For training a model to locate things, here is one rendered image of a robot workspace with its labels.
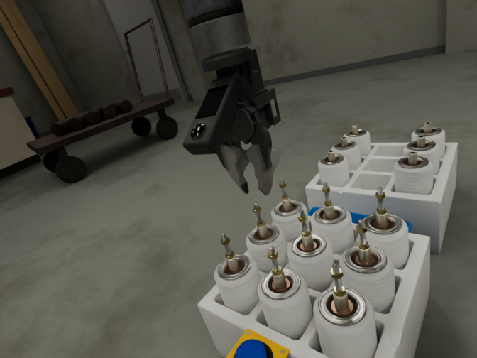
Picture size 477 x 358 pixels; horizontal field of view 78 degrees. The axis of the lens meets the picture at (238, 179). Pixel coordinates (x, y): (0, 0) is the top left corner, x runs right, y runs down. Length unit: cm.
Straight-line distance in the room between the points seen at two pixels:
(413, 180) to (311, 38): 351
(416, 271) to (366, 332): 22
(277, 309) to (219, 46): 44
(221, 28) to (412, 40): 380
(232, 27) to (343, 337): 47
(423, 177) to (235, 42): 69
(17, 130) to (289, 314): 408
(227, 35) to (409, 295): 55
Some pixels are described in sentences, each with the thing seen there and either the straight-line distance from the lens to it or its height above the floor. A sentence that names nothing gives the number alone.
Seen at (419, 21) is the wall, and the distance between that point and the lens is 412.
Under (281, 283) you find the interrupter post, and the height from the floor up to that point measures 26.
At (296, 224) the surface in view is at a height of 23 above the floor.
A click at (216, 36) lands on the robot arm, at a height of 69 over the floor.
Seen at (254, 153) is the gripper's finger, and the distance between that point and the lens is 43.
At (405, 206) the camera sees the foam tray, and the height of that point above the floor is 15.
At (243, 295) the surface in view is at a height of 21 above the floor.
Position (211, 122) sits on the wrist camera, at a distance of 37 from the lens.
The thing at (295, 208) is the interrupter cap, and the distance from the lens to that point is 79.
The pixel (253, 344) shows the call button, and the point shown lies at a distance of 43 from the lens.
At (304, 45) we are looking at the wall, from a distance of 433.
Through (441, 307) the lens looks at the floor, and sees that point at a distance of 90.
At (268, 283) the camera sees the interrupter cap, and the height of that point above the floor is 25.
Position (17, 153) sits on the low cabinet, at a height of 19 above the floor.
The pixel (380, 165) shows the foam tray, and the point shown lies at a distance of 119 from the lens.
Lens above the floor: 67
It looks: 24 degrees down
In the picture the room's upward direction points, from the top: 16 degrees counter-clockwise
